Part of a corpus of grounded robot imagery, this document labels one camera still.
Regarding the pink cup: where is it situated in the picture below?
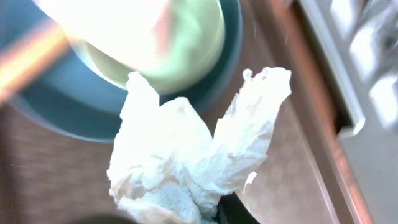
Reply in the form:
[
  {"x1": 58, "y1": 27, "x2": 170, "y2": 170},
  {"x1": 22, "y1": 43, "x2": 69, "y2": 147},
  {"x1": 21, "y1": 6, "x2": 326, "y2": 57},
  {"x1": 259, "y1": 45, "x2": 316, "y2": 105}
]
[{"x1": 34, "y1": 0, "x2": 172, "y2": 72}]

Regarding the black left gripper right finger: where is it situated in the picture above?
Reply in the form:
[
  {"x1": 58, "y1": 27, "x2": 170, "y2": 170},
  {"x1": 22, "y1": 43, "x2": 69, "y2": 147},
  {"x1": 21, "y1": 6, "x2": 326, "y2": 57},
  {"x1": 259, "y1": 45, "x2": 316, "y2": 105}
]
[{"x1": 216, "y1": 193, "x2": 259, "y2": 224}]

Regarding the light green bowl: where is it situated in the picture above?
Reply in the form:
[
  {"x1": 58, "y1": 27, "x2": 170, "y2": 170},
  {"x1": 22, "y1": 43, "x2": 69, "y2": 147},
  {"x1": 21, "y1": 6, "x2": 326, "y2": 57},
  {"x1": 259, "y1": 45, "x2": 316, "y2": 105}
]
[{"x1": 73, "y1": 0, "x2": 226, "y2": 94}]

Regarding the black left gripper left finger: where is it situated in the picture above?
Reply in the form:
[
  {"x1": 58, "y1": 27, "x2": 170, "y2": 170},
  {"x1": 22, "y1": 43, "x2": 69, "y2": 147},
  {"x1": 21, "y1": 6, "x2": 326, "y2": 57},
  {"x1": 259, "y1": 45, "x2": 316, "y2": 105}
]
[{"x1": 67, "y1": 213, "x2": 137, "y2": 224}]

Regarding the grey dishwasher rack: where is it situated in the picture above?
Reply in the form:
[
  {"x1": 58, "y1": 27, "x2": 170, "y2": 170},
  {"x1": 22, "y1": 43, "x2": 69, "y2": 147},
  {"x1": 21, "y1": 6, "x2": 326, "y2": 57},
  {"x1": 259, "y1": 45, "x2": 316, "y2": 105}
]
[{"x1": 299, "y1": 0, "x2": 397, "y2": 223}]

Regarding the dark blue plate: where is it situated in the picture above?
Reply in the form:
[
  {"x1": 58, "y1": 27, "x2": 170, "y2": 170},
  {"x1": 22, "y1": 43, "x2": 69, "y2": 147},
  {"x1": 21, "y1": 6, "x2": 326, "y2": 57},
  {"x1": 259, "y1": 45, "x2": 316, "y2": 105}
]
[{"x1": 11, "y1": 0, "x2": 243, "y2": 142}]

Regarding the brown serving tray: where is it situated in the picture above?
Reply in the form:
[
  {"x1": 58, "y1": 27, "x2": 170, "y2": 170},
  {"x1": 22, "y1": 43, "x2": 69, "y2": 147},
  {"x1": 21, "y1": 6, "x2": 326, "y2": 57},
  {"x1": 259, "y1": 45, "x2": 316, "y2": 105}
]
[{"x1": 1, "y1": 1, "x2": 371, "y2": 223}]

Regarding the white napkin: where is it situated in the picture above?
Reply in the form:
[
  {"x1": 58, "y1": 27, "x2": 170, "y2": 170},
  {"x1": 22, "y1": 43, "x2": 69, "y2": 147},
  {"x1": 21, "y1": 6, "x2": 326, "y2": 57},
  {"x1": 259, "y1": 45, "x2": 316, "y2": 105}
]
[{"x1": 107, "y1": 67, "x2": 292, "y2": 223}]

